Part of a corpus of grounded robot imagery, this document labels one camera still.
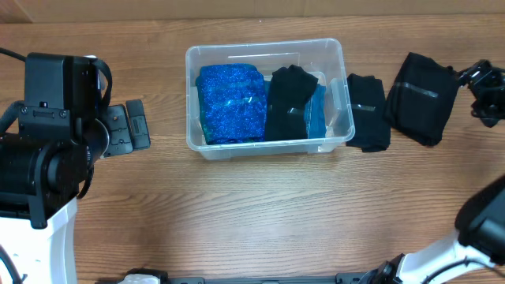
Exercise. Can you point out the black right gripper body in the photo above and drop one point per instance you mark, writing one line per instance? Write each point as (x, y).
(490, 91)

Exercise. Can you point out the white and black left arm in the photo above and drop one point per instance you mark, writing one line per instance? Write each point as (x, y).
(50, 142)

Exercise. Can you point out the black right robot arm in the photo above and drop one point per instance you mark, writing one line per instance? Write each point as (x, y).
(476, 242)

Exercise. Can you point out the clear plastic storage bin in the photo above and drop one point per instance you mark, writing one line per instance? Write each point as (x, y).
(323, 58)

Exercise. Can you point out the large black garment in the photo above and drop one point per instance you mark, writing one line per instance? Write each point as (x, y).
(421, 99)

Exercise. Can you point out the sparkly blue garment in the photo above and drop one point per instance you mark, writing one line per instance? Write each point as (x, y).
(233, 103)

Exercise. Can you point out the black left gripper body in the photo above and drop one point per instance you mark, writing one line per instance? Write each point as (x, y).
(118, 130)

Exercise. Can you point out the medium black garment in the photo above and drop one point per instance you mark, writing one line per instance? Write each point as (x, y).
(289, 91)

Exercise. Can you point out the blue denim jeans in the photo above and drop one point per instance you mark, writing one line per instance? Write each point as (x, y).
(317, 114)

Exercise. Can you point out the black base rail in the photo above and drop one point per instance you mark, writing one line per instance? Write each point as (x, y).
(141, 275)

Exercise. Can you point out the small black garment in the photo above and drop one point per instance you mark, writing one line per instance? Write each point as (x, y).
(372, 132)

